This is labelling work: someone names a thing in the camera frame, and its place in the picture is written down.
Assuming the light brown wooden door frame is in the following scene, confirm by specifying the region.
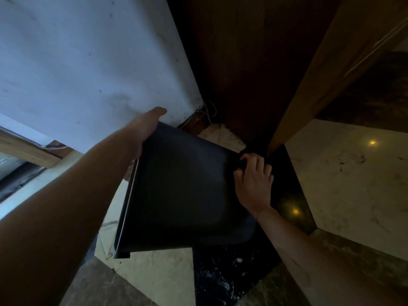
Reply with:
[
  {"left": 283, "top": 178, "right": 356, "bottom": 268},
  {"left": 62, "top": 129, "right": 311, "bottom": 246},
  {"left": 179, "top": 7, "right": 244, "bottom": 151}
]
[{"left": 267, "top": 0, "right": 408, "bottom": 156}]

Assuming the person's left forearm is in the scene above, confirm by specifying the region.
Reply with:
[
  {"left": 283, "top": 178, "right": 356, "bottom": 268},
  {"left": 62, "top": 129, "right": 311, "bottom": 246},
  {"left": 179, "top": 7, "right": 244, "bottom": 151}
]
[{"left": 0, "top": 122, "right": 144, "bottom": 306}]

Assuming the white cable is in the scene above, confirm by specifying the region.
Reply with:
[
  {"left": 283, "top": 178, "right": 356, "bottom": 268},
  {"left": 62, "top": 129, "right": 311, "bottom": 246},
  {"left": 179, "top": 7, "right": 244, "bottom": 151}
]
[{"left": 203, "top": 100, "right": 218, "bottom": 125}]

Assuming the wooden window frame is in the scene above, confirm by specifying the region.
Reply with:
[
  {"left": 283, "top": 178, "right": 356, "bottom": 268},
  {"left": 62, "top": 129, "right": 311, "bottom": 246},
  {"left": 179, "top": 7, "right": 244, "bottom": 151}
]
[{"left": 0, "top": 127, "right": 74, "bottom": 169}]

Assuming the person's left hand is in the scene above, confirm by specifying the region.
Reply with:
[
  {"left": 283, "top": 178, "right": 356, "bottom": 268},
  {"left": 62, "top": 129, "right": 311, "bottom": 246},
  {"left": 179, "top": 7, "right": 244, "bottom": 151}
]
[{"left": 127, "top": 106, "right": 168, "bottom": 159}]

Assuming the person's right forearm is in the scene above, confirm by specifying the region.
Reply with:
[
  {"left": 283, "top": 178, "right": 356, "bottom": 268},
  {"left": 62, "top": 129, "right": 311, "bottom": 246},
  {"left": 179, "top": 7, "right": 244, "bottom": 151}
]
[{"left": 255, "top": 207, "right": 408, "bottom": 306}]

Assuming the dark brown wooden door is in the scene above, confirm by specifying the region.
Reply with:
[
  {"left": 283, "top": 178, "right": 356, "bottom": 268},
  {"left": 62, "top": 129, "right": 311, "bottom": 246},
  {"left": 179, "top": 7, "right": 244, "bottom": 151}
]
[{"left": 166, "top": 0, "right": 345, "bottom": 156}]

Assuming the wooden skirting board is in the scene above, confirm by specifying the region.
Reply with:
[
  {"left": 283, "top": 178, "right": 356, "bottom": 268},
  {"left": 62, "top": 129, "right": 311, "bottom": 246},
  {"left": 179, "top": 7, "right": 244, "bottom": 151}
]
[{"left": 177, "top": 108, "right": 212, "bottom": 136}]

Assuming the black plastic waste bin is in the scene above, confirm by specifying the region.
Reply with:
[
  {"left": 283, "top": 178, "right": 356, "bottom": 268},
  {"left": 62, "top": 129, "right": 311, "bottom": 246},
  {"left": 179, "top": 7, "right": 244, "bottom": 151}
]
[{"left": 113, "top": 122, "right": 259, "bottom": 259}]

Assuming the person's right hand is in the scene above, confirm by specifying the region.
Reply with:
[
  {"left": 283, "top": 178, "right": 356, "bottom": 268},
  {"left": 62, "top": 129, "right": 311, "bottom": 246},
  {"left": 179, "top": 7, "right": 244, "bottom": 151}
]
[{"left": 233, "top": 152, "right": 275, "bottom": 219}]

